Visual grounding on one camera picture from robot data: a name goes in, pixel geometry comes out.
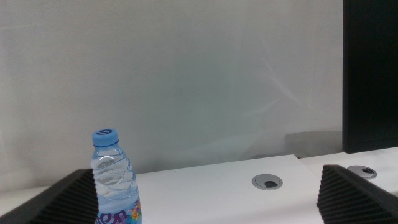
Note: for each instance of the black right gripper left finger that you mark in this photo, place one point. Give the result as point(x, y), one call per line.
point(68, 202)

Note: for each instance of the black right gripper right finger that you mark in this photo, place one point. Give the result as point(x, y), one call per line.
point(351, 199)

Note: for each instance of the clear water bottle blue cap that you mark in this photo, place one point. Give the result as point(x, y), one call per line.
point(113, 180)

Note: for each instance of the black monitor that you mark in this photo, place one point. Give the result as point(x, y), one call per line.
point(373, 77)

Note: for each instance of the white backdrop curtain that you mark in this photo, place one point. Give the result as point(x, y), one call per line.
point(186, 77)

